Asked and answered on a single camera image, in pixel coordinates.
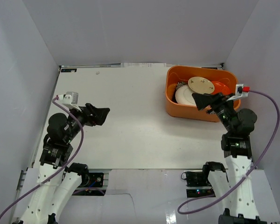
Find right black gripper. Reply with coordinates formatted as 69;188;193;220
192;91;236;133

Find beige floral round plate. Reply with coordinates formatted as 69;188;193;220
188;77;215;94

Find white round plate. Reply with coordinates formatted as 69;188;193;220
175;85;196;106

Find small orange round plate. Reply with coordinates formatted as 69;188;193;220
212;81;231;95

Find black floral square plate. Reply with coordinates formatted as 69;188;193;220
175;82;188;90

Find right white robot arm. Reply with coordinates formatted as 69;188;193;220
192;93;264;224

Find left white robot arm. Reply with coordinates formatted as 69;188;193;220
19;103;110;224

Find orange plastic bin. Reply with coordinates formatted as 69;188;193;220
165;65;238;122

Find black label sticker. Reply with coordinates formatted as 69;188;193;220
60;68;77;73

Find white paper sheets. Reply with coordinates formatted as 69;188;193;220
121;63;167;68

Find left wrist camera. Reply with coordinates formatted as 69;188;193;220
57;91;81;111

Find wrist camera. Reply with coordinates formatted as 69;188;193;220
227;84;250;101
57;91;81;111

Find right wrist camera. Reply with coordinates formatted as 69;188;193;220
227;84;250;101

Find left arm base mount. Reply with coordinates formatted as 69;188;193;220
73;172;109;196

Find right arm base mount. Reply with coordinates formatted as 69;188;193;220
181;171;215;198

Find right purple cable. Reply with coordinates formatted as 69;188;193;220
177;90;280;215

